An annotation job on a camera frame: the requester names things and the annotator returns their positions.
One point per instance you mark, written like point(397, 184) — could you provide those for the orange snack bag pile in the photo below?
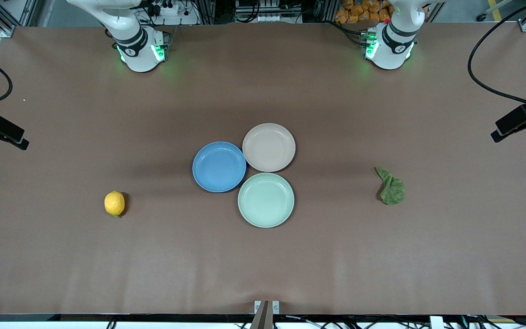
point(359, 11)

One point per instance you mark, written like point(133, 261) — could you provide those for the small metal edge bracket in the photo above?
point(256, 306)

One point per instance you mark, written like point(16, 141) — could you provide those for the yellow lemon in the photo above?
point(114, 203)

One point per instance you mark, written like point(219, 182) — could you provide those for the white power strip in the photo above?
point(169, 8)

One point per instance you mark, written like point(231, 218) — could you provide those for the green lettuce leaf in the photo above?
point(391, 189)

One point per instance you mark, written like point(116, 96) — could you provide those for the brown wooden post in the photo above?
point(263, 317)

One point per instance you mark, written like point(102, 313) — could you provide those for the blue round plate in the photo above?
point(219, 167)

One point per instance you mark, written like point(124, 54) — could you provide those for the mint green round plate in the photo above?
point(265, 201)

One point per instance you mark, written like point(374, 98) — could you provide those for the beige round plate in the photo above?
point(268, 147)

